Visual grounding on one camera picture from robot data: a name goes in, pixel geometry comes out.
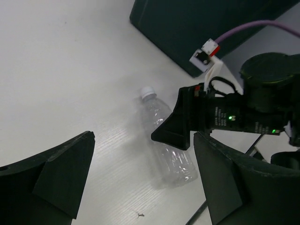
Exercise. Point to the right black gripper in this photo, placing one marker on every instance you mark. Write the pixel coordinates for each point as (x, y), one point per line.
(196, 110)

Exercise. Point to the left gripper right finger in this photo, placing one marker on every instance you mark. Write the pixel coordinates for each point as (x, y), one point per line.
(242, 190)

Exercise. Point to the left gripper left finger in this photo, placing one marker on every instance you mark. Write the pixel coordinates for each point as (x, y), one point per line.
(47, 188)

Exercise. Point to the clear crushed bottle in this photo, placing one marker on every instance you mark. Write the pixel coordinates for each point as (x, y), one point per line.
(172, 167)

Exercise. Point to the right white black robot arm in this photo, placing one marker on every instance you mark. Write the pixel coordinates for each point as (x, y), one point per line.
(270, 101)

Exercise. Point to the dark green plastic bin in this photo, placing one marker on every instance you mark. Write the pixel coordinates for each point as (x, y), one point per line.
(180, 27)

